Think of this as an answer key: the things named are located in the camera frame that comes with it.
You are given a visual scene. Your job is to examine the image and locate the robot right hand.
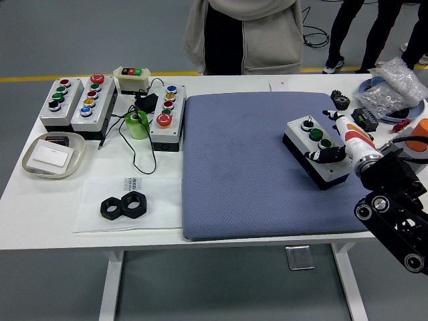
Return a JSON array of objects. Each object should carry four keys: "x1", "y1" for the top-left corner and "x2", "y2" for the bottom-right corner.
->
[{"x1": 303, "y1": 109, "x2": 383, "y2": 165}]

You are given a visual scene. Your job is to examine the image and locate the grey four-button control box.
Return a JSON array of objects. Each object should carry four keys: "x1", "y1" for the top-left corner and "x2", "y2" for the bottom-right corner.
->
[{"x1": 282, "y1": 115, "x2": 355, "y2": 191}]

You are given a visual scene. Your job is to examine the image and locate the five-button box, blue top button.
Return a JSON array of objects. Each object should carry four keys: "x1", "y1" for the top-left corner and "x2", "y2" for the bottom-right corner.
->
[{"x1": 148, "y1": 84, "x2": 187, "y2": 153}]

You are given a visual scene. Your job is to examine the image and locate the five-button box, blue end button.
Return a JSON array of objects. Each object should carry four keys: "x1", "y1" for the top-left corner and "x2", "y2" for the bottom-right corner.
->
[{"x1": 70, "y1": 74, "x2": 118, "y2": 140}]

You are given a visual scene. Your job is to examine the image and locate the four-button box with black button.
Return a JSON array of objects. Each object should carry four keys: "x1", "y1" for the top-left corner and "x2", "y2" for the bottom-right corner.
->
[{"x1": 39, "y1": 78, "x2": 85, "y2": 133}]

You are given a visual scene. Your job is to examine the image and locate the black module with green terminal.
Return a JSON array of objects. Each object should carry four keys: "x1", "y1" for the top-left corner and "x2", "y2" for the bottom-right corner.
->
[{"x1": 350, "y1": 106, "x2": 380, "y2": 132}]

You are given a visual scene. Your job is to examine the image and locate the black gear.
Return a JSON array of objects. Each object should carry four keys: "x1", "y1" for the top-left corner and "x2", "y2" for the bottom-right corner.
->
[{"x1": 330, "y1": 89, "x2": 351, "y2": 111}]

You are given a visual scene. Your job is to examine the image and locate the small red clip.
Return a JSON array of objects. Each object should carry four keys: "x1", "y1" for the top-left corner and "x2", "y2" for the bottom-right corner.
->
[{"x1": 391, "y1": 119, "x2": 411, "y2": 133}]

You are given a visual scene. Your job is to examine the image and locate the plastic bag of metal washers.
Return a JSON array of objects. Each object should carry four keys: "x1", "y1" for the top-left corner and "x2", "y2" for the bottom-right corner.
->
[{"x1": 354, "y1": 82, "x2": 411, "y2": 120}]

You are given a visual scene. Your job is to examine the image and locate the blue-rimmed round plate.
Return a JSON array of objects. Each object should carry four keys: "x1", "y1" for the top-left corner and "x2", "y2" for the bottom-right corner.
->
[{"x1": 356, "y1": 77, "x2": 426, "y2": 123}]

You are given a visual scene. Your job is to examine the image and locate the orange cylinder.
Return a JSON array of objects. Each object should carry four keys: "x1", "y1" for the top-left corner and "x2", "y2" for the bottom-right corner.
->
[{"x1": 406, "y1": 118, "x2": 428, "y2": 153}]

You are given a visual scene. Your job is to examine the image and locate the clear bubble wrap bag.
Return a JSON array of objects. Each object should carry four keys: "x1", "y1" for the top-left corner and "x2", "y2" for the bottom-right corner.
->
[{"x1": 367, "y1": 56, "x2": 428, "y2": 108}]

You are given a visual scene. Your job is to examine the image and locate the background person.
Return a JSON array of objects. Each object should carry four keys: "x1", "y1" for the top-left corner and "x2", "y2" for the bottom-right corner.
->
[
  {"x1": 322, "y1": 0, "x2": 402, "y2": 75},
  {"x1": 400, "y1": 0, "x2": 428, "y2": 70}
]

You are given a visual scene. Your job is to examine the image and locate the blue-grey quilted mat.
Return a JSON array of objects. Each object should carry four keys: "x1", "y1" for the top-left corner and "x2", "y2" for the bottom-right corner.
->
[{"x1": 181, "y1": 92, "x2": 384, "y2": 241}]

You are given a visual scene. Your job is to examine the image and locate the white table leg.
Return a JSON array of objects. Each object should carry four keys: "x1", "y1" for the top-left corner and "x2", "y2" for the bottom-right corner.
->
[
  {"x1": 330, "y1": 243, "x2": 368, "y2": 321},
  {"x1": 98, "y1": 249, "x2": 125, "y2": 321}
]

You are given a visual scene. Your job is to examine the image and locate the white printed paper sheet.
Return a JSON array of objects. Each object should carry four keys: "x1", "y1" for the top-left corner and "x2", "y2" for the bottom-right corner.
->
[{"x1": 72, "y1": 177, "x2": 183, "y2": 234}]

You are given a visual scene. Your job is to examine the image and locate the black power adapter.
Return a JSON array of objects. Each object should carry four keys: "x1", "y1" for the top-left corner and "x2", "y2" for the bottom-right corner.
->
[{"x1": 134, "y1": 93, "x2": 158, "y2": 113}]

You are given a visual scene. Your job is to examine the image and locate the green film roll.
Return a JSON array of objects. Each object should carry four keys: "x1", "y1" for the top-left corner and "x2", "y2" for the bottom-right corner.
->
[{"x1": 124, "y1": 110, "x2": 150, "y2": 140}]

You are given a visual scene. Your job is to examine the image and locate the large black hex nut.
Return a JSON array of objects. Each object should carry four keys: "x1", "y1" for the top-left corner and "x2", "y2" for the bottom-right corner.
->
[{"x1": 119, "y1": 190, "x2": 149, "y2": 219}]

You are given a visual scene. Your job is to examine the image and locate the small black hex nut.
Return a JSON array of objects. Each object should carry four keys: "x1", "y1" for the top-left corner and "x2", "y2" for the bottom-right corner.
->
[{"x1": 100, "y1": 197, "x2": 125, "y2": 221}]

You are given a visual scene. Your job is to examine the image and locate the white oval tray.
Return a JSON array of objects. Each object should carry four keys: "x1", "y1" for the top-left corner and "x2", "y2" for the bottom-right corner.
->
[{"x1": 21, "y1": 132, "x2": 86, "y2": 181}]

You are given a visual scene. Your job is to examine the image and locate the dark red-brown small block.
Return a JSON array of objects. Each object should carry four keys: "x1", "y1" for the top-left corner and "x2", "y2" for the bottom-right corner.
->
[{"x1": 45, "y1": 134, "x2": 70, "y2": 148}]

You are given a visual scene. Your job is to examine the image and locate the black floor cable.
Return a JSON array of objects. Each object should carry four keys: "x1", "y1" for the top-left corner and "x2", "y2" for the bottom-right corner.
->
[{"x1": 300, "y1": 6, "x2": 332, "y2": 47}]

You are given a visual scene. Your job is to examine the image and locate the clear bracket under table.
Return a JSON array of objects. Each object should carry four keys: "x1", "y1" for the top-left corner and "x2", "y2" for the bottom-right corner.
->
[{"x1": 285, "y1": 245, "x2": 316, "y2": 271}]

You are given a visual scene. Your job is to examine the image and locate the cream three-button switch box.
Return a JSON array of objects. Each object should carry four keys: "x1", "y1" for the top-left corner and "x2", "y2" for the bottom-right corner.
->
[{"x1": 112, "y1": 66, "x2": 151, "y2": 96}]

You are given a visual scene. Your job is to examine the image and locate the black adapter cable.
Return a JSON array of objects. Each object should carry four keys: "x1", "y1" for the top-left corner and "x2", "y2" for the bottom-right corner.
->
[{"x1": 97, "y1": 78, "x2": 165, "y2": 175}]

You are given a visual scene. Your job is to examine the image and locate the white wall switch plate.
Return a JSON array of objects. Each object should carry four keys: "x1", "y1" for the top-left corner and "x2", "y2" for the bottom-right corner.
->
[{"x1": 27, "y1": 138, "x2": 75, "y2": 175}]

